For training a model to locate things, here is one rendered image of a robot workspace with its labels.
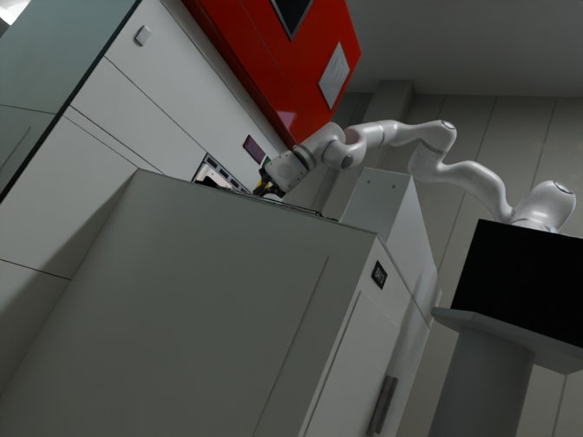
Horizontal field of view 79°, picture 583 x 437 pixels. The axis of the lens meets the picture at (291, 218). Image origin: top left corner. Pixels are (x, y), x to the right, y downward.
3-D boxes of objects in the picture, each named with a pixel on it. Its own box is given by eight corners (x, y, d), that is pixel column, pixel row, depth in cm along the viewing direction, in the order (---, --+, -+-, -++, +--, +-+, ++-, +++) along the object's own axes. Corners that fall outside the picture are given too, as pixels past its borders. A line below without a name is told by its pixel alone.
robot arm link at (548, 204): (532, 264, 104) (541, 231, 121) (582, 220, 92) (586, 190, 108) (494, 240, 108) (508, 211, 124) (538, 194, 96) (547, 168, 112)
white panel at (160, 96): (56, 114, 72) (154, -26, 81) (253, 249, 138) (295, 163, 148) (63, 114, 70) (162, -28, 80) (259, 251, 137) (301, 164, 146)
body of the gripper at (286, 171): (292, 142, 102) (262, 165, 99) (315, 169, 102) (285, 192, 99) (287, 152, 109) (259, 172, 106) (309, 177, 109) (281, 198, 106)
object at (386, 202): (335, 231, 64) (363, 166, 67) (389, 298, 109) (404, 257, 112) (384, 245, 59) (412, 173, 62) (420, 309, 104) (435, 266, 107)
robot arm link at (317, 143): (319, 173, 107) (299, 159, 112) (350, 149, 110) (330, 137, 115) (315, 153, 100) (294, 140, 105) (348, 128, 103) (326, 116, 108)
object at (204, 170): (186, 189, 101) (201, 161, 103) (259, 243, 137) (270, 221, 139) (190, 191, 100) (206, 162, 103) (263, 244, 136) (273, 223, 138)
